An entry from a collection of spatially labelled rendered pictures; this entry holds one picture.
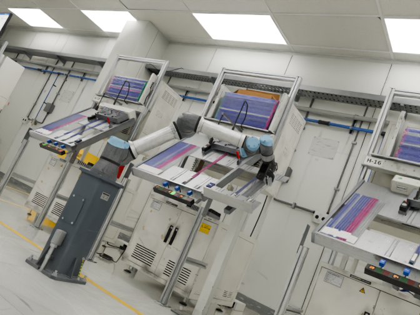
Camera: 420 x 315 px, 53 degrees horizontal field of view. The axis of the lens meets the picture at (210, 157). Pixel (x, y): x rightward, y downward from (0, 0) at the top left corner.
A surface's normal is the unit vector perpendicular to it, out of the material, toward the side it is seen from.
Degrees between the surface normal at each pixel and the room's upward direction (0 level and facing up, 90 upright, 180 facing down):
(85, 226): 90
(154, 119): 90
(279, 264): 90
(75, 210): 90
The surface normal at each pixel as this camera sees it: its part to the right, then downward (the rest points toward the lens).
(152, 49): 0.77, 0.22
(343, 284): -0.49, -0.37
